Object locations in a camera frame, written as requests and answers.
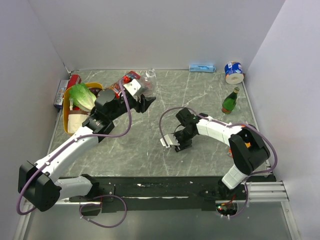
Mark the clear plastic bottle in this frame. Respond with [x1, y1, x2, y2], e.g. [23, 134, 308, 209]
[112, 118, 120, 127]
[139, 68, 157, 97]

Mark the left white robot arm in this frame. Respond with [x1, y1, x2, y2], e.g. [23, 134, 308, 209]
[18, 88, 156, 212]

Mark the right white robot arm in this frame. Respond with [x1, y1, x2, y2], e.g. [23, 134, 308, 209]
[163, 107, 271, 200]

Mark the green glass bottle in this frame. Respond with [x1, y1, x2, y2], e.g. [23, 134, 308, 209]
[221, 87, 240, 114]

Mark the red snack package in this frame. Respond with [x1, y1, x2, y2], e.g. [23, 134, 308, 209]
[106, 71, 141, 99]

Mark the orange razor box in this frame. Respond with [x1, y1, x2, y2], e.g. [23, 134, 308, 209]
[228, 148, 233, 157]

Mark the green cabbage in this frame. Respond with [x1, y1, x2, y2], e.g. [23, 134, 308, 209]
[69, 83, 97, 112]

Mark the blue tissue pack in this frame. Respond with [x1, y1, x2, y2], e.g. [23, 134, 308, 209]
[189, 64, 216, 73]

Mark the beige paper bag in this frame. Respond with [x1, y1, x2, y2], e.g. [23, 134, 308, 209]
[67, 113, 89, 135]

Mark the yellow plastic basket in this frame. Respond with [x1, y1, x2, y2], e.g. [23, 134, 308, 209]
[62, 82, 103, 136]

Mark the grey foil box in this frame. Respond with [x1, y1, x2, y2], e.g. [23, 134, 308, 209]
[53, 79, 69, 110]

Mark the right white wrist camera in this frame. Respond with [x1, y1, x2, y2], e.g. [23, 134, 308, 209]
[160, 133, 180, 149]

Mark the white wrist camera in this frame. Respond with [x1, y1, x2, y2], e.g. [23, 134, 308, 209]
[121, 76, 143, 96]
[160, 133, 180, 149]

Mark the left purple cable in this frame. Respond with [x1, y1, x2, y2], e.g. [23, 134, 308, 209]
[16, 78, 133, 228]

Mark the purple cable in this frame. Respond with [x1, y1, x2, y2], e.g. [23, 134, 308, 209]
[16, 78, 133, 228]
[158, 106, 279, 218]

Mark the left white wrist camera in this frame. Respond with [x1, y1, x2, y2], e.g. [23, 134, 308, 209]
[121, 76, 143, 96]

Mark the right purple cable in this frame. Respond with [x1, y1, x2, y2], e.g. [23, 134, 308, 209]
[158, 106, 279, 218]

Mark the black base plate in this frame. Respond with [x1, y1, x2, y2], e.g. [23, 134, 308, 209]
[57, 176, 276, 215]

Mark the aluminium rail frame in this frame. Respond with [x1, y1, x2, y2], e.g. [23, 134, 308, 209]
[12, 180, 302, 240]

